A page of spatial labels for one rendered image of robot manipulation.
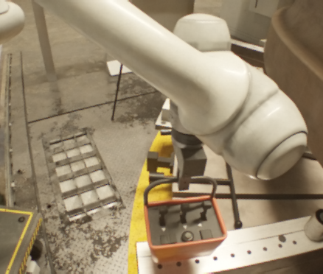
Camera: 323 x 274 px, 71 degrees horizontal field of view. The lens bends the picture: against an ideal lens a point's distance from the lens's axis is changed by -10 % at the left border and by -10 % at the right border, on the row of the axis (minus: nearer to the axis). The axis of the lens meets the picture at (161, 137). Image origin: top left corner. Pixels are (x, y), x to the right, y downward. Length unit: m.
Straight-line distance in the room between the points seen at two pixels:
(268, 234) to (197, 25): 0.77
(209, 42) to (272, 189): 1.35
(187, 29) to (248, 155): 0.22
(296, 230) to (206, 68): 0.85
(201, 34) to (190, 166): 0.25
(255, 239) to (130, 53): 0.81
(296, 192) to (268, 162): 1.44
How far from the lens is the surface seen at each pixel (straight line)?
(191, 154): 0.49
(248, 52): 2.72
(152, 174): 1.49
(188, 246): 0.63
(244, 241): 0.92
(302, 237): 1.02
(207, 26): 0.39
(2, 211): 1.58
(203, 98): 0.25
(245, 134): 0.26
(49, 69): 3.47
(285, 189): 1.68
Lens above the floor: 1.46
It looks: 39 degrees down
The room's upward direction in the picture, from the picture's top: 3 degrees clockwise
